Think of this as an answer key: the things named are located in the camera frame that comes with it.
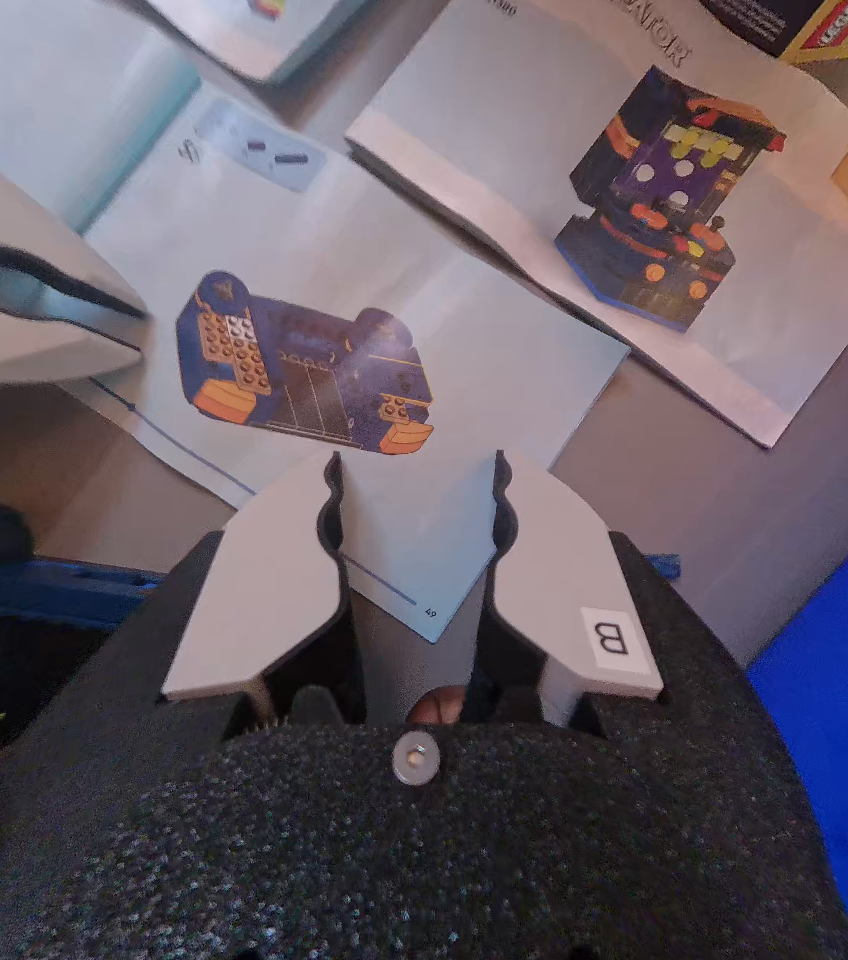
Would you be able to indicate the instruction booklet purple model cover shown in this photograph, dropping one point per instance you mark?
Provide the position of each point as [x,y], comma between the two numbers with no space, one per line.
[228,37]

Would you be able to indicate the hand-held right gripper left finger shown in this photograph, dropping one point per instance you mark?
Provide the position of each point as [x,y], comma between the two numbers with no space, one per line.
[266,600]

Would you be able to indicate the dark blue tile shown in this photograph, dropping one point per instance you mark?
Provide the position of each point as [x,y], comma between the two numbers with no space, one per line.
[665,566]

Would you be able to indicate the open instruction booklet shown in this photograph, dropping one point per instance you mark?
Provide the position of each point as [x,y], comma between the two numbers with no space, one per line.
[469,337]

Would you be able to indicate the blue plastic bin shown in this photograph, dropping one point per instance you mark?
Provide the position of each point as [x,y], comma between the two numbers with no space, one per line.
[844,712]

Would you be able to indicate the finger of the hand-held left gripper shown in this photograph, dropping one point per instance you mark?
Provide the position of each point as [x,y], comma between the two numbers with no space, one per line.
[18,352]
[18,217]

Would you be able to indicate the instruction booklet arcade machine cover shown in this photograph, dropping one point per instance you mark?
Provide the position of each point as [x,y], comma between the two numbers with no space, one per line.
[484,150]

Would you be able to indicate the blue orange brick model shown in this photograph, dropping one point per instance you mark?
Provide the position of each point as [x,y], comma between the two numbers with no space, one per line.
[56,589]

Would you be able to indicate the toy brick set box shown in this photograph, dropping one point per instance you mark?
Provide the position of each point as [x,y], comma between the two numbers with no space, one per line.
[829,30]

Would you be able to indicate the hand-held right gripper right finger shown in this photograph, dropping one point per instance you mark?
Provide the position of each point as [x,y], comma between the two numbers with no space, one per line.
[566,585]

